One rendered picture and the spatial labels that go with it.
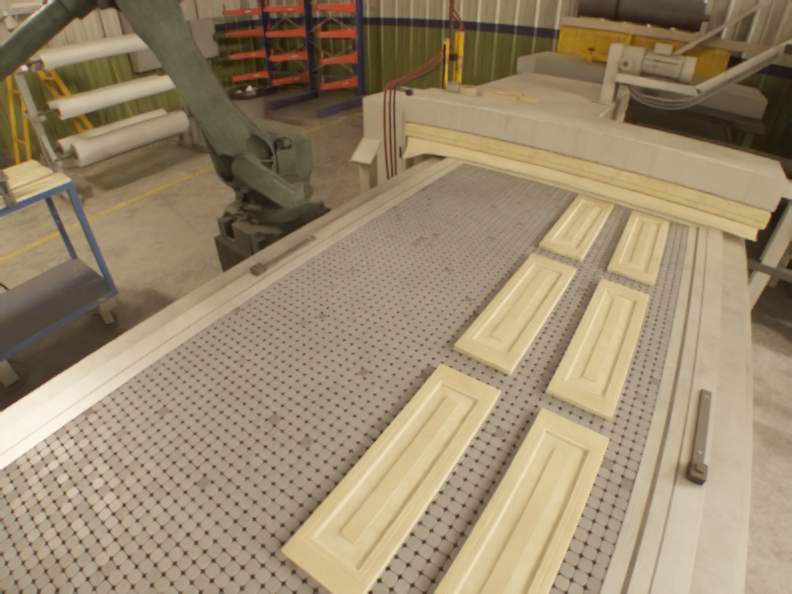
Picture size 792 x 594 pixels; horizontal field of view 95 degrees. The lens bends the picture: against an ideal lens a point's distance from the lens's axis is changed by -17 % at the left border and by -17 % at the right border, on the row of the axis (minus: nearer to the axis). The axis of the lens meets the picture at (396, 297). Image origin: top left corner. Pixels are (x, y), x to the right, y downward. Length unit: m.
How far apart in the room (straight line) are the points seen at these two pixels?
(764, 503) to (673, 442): 1.35
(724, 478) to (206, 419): 1.37
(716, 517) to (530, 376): 0.59
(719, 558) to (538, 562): 0.43
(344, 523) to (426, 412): 0.36
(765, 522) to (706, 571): 1.38
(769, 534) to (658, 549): 1.44
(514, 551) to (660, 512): 0.37
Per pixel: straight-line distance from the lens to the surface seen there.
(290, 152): 2.48
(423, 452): 1.07
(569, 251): 1.89
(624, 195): 2.62
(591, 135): 2.59
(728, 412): 1.53
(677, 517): 1.19
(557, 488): 1.09
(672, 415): 1.37
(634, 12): 6.03
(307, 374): 1.28
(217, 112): 2.22
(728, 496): 1.33
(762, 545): 2.48
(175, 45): 2.19
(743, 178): 2.58
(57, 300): 3.26
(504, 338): 1.37
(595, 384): 1.33
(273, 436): 1.16
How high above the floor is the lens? 1.80
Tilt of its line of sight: 37 degrees down
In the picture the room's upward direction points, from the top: straight up
